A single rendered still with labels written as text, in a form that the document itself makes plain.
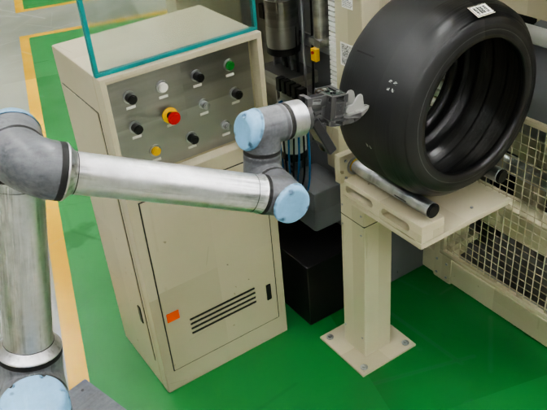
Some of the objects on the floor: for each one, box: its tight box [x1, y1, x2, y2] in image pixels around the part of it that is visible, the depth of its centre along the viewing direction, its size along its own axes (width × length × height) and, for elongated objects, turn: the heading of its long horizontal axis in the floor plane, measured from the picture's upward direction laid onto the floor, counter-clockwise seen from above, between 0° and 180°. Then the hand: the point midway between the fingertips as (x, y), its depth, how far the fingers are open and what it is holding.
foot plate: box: [320, 324, 416, 377], centre depth 286 cm, size 27×27×2 cm
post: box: [335, 0, 392, 356], centre depth 218 cm, size 13×13×250 cm
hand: (364, 109), depth 185 cm, fingers closed
